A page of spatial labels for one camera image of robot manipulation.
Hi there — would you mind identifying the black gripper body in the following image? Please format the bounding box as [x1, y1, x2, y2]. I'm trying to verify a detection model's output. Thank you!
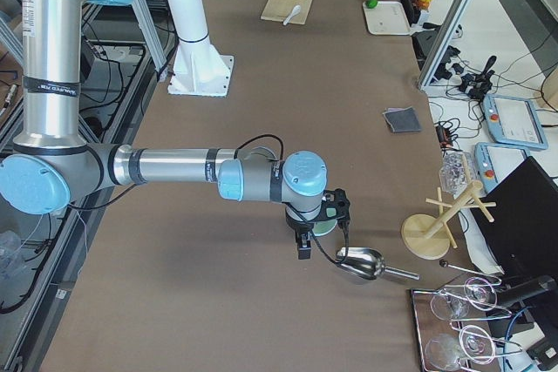
[285, 213, 314, 245]

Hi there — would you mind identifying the white ceramic spoon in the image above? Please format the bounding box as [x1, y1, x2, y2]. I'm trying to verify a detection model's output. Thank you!
[282, 4, 302, 26]

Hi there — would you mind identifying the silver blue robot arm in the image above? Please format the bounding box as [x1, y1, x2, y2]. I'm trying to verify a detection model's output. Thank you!
[1, 0, 337, 259]

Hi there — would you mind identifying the light green bowl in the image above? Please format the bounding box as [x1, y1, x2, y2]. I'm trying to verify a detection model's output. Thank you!
[312, 220, 337, 237]

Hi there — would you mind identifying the steel scoop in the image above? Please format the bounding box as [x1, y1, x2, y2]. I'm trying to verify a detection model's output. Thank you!
[336, 247, 420, 281]

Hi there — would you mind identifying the wooden mug tree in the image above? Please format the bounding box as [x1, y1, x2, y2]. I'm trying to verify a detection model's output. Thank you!
[401, 156, 496, 260]

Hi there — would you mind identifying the grey folded cloth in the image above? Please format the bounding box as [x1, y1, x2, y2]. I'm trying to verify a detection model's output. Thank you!
[383, 107, 422, 133]

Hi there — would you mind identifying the clear plastic container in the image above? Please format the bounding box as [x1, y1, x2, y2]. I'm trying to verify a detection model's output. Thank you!
[439, 152, 471, 195]

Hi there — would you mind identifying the wine glass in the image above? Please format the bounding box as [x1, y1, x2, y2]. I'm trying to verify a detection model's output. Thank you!
[430, 276, 497, 321]
[425, 325, 496, 371]

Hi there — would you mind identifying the white pillar with base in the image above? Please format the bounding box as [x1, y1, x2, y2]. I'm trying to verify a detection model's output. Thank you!
[167, 0, 234, 98]

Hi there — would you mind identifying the blue teach pendant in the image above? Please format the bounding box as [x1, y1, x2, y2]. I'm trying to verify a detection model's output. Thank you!
[474, 142, 531, 193]
[482, 94, 548, 150]

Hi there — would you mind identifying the black monitor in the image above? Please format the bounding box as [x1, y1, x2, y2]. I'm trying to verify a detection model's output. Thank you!
[471, 157, 557, 278]

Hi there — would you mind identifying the cream rabbit tray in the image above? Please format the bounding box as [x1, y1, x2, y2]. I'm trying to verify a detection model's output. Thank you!
[362, 1, 411, 36]

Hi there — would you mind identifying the wooden cutting board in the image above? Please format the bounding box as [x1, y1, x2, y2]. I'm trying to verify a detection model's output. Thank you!
[261, 0, 313, 25]

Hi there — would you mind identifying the green lime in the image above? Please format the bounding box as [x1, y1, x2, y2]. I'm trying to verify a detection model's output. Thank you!
[366, 0, 378, 9]

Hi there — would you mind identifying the black camera cable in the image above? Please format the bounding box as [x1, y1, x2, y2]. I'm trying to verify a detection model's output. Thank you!
[287, 206, 350, 267]

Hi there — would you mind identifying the black gripper camera mount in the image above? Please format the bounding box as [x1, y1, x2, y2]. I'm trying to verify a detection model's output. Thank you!
[314, 188, 350, 228]

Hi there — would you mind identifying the wire glass rack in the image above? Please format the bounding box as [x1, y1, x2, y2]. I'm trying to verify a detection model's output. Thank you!
[410, 276, 522, 371]

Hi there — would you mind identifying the aluminium frame post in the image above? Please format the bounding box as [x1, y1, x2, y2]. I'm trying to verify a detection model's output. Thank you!
[417, 0, 471, 91]

